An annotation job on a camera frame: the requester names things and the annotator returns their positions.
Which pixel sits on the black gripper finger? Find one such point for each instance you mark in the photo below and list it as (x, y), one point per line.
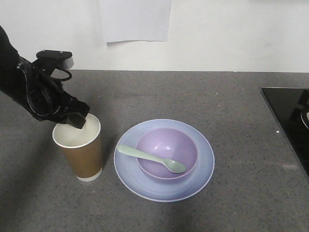
(78, 107)
(76, 120)

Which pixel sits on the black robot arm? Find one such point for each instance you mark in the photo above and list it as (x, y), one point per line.
(12, 82)

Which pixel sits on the purple plastic bowl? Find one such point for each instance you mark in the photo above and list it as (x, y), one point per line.
(167, 143)

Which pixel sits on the brown paper cup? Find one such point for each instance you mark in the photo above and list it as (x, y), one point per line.
(81, 147)

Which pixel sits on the mint green plastic spoon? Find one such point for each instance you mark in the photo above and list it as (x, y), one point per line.
(172, 165)

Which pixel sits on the black gas stove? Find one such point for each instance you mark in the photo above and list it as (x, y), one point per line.
(291, 108)

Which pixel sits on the white paper sheet on wall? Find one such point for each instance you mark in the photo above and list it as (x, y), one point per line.
(135, 20)

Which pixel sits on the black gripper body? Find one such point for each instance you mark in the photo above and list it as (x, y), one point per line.
(45, 95)

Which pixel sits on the light blue plate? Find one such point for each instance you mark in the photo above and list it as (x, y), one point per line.
(136, 181)

